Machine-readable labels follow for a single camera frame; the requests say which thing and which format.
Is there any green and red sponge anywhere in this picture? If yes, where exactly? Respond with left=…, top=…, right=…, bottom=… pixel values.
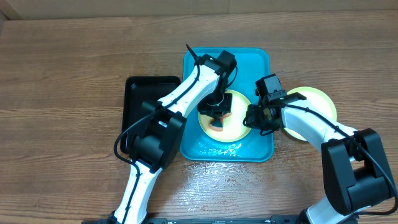
left=208, top=113, right=231, bottom=132

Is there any yellow plate top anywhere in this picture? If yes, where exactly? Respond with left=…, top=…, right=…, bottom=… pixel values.
left=198, top=90, right=251, bottom=142

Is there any yellow plate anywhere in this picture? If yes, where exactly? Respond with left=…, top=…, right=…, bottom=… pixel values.
left=284, top=86, right=337, bottom=142
left=198, top=90, right=251, bottom=142

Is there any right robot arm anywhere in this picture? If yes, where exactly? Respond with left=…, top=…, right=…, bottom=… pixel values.
left=243, top=74, right=397, bottom=223

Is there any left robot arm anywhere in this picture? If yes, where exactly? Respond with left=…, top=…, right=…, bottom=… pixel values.
left=107, top=50, right=237, bottom=223

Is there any teal plastic tray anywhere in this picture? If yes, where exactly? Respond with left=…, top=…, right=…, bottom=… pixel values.
left=180, top=48, right=274, bottom=162

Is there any black rectangular tray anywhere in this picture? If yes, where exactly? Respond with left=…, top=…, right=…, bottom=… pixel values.
left=120, top=75, right=182, bottom=155

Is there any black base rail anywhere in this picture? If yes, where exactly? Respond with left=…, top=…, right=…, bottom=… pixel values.
left=81, top=214, right=302, bottom=224

